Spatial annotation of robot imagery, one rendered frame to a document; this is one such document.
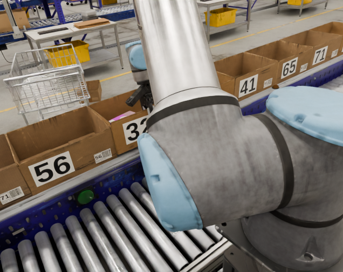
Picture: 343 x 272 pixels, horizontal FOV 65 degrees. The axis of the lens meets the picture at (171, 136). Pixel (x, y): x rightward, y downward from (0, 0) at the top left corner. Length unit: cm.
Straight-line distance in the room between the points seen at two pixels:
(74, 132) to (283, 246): 121
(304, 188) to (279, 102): 12
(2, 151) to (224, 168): 124
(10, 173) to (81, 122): 47
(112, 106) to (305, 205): 123
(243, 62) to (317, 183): 174
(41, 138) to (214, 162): 121
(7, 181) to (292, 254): 101
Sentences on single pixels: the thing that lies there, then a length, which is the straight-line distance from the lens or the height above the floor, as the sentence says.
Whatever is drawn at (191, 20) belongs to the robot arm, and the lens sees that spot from 46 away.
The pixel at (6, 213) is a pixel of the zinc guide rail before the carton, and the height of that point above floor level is 89.
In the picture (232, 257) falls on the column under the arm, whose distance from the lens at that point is 71.
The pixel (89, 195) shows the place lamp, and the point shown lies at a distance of 127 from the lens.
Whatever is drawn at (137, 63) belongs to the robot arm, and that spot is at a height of 133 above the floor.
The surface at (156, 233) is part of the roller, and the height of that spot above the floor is 75.
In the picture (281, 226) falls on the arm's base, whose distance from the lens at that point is 51.
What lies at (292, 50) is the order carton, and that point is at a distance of 233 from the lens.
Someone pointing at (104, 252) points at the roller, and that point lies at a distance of 115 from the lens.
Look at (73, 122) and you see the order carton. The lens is 148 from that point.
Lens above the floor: 167
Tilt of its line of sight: 34 degrees down
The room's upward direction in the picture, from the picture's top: 5 degrees counter-clockwise
